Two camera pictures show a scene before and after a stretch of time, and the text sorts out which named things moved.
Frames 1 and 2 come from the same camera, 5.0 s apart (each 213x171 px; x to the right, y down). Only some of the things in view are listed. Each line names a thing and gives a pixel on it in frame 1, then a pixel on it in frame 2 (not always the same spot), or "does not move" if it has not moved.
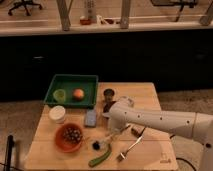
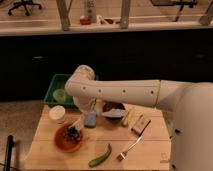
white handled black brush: [97, 144] → [73, 133]
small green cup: [59, 95] does not move
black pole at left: [10, 143] does not move
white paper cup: [57, 113] does not move
